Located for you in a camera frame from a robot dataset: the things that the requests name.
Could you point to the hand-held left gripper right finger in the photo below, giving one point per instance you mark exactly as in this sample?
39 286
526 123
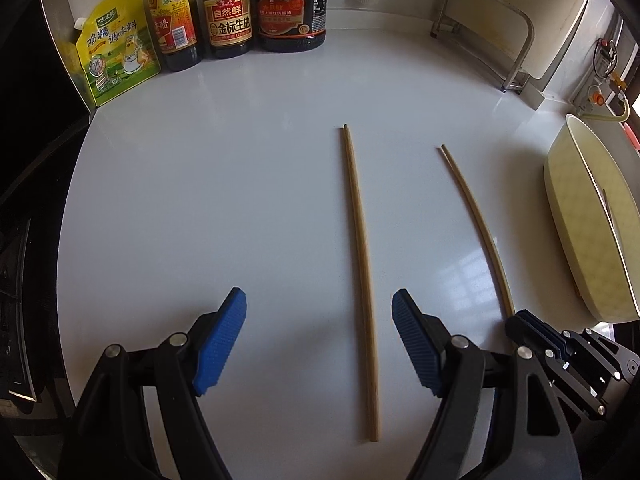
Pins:
415 345

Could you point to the gas valve with pipe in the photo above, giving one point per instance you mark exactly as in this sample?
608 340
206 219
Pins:
605 75

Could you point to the metal cutting board rack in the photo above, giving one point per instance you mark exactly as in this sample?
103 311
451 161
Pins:
520 55

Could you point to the pink dish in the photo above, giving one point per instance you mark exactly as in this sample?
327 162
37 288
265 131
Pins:
632 136

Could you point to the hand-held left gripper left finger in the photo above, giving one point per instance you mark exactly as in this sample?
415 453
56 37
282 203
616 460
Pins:
220 345

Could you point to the yellow cap vinegar bottle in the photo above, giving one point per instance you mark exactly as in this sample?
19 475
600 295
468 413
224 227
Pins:
172 25

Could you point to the wooden chopstick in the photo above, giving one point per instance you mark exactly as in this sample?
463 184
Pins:
361 285
482 230

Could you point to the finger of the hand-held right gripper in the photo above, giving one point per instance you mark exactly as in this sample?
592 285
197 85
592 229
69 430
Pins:
542 327
525 334

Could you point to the clear soy sauce bottle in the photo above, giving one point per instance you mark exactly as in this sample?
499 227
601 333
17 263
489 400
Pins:
227 20

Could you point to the white cutting board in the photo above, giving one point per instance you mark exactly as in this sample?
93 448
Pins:
555 20

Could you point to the large dark soy sauce jug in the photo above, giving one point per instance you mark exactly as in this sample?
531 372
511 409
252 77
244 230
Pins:
292 15

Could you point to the yellow green seasoning pouch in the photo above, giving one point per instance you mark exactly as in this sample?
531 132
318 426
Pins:
115 55

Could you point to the white round basin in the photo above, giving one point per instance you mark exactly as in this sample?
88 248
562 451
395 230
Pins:
575 230

